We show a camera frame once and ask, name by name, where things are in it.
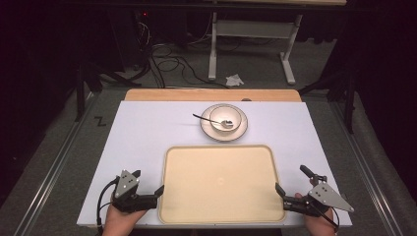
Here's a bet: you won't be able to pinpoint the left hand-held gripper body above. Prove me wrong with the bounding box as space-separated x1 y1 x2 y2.
111 168 158 213

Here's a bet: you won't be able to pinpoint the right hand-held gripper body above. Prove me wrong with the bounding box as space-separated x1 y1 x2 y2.
282 175 355 218

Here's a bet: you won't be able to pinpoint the beige plastic tray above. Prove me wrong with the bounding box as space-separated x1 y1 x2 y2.
157 144 287 225

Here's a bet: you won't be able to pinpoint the person's right hand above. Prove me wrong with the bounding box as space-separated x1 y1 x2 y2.
294 192 337 236

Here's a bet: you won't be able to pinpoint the person's left hand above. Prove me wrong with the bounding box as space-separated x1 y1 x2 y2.
102 204 148 236

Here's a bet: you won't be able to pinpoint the white plate with dark rim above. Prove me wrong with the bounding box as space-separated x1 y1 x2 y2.
200 103 249 143

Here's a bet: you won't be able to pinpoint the black stand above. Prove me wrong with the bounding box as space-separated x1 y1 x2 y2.
297 67 359 135
74 60 152 123

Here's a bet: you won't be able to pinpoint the metal spoon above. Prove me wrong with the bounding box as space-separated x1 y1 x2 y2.
192 113 234 130

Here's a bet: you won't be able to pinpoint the white bowl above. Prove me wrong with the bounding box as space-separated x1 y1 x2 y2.
208 105 243 134

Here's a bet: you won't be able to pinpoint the wooden table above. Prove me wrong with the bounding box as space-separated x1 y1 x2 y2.
124 88 303 103

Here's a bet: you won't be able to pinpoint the crumpled white paper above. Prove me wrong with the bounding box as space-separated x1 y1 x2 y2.
225 74 245 88

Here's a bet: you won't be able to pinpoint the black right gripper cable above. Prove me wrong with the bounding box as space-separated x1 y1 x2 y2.
314 206 340 230

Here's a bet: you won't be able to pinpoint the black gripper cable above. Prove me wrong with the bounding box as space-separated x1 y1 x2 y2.
314 206 340 230
95 176 121 231

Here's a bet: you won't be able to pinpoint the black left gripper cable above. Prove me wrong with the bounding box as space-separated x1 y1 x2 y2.
95 176 121 231

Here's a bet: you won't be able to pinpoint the metal floor rail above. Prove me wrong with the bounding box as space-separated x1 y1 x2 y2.
329 100 411 236
13 93 100 236

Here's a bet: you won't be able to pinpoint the black floor cables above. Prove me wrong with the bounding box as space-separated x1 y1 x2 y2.
135 19 230 89

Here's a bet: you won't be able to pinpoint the white metal desk frame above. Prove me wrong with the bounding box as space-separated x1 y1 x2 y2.
208 11 304 87

